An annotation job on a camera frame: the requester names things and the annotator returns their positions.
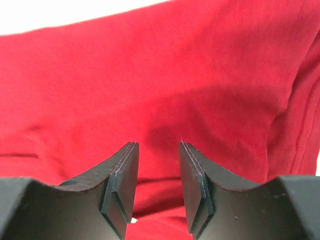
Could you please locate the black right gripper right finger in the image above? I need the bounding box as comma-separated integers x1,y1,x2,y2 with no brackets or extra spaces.
179,142,320,240

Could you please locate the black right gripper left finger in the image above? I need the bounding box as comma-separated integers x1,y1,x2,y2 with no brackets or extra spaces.
0,142,140,240

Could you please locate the bright red t shirt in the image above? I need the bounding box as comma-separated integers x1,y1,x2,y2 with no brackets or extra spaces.
0,0,320,240

